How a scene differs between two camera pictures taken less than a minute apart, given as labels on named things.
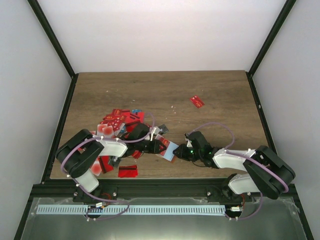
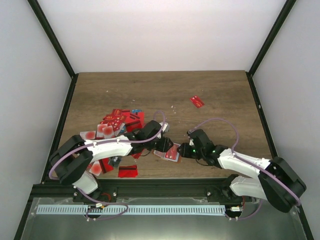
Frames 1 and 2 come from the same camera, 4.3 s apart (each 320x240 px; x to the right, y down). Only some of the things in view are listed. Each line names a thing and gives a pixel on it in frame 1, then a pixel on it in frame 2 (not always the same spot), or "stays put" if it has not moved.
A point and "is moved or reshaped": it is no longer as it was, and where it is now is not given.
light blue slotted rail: (130, 210) stays put
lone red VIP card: (197, 102) stays put
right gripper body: (192, 156) stays put
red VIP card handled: (163, 150) is moved or reshaped
